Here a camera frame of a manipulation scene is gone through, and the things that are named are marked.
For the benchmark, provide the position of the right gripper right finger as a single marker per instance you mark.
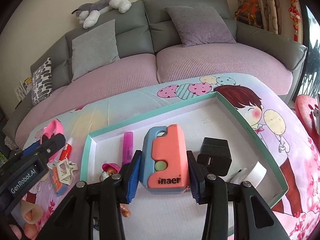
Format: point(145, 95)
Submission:
point(253, 218)

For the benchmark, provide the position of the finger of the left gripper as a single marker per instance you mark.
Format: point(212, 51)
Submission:
point(30, 149)
point(50, 147)

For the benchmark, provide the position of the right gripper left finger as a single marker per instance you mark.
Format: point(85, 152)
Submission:
point(94, 206)

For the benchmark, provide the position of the red glue bottle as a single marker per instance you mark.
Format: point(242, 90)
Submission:
point(66, 151)

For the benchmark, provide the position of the pink wristband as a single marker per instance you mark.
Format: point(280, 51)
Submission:
point(53, 128)

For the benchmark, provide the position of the white hair claw clip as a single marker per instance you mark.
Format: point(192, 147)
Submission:
point(65, 170)

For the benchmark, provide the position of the white small device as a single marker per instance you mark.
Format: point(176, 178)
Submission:
point(254, 175)

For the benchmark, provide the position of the pink puppy toy figure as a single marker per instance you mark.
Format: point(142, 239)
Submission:
point(110, 169)

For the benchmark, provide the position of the pink lighter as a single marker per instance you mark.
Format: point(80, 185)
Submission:
point(127, 152)

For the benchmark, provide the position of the left hand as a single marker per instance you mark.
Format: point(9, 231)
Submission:
point(31, 214)

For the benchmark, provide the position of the teal white tray box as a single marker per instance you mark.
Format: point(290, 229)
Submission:
point(179, 216)

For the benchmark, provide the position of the patterned black white cushion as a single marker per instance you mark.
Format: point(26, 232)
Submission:
point(42, 85)

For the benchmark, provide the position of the books beside sofa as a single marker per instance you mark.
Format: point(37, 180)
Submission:
point(23, 88)

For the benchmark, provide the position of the cartoon couple table cloth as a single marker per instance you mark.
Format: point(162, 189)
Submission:
point(273, 122)

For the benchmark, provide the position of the red stool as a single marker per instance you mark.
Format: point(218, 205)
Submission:
point(304, 106)

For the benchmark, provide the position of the phone on stand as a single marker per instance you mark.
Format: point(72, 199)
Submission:
point(315, 116)

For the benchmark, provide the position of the husky plush toy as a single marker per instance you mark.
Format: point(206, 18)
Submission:
point(88, 14)

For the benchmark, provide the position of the pink sofa seat cover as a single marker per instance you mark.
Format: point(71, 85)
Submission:
point(137, 71)

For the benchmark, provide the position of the purple grey cushion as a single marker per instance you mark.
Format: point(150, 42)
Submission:
point(199, 25)

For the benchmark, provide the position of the orange decorative item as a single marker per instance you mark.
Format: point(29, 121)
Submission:
point(249, 13)

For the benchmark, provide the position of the red hanging ornament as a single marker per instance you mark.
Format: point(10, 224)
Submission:
point(295, 17)

